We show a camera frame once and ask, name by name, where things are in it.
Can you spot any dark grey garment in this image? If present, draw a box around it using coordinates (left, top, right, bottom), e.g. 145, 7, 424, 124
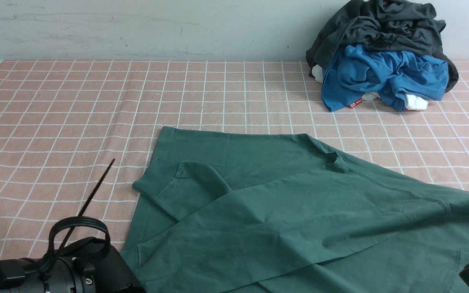
305, 0, 459, 92

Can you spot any blue garment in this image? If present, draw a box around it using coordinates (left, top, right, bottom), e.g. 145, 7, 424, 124
321, 44, 450, 112

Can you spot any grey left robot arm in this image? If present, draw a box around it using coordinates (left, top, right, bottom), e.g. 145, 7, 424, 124
0, 237, 145, 293

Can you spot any green long sleeve shirt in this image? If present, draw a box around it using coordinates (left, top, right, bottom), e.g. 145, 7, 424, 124
122, 127, 469, 293

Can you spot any pink checkered table cloth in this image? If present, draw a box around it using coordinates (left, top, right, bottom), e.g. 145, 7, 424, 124
0, 60, 469, 258

